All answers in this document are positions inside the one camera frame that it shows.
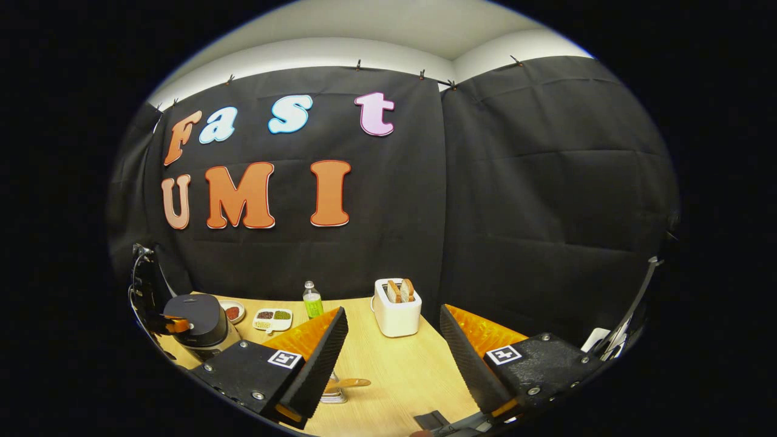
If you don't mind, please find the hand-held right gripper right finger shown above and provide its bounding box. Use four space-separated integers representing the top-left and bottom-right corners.
439 303 605 419

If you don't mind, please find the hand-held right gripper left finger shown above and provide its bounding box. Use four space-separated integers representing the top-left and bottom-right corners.
188 307 350 430

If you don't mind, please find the black silver rice cooker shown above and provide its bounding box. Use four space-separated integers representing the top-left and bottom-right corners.
163 294 242 363

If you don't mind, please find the metal wire chopstick holder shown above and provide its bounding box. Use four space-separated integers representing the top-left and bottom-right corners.
320 371 350 404

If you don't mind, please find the green drink bottle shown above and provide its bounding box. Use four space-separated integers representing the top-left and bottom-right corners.
303 280 324 320

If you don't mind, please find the white divided bean dish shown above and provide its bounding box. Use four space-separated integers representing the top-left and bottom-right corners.
253 308 293 334

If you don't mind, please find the white toaster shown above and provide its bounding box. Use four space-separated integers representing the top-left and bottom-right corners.
372 278 422 338

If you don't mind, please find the grey metal stand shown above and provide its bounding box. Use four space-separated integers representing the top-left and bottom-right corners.
607 256 663 359

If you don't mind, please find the black table edge bracket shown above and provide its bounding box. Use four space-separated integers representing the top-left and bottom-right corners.
415 411 450 432

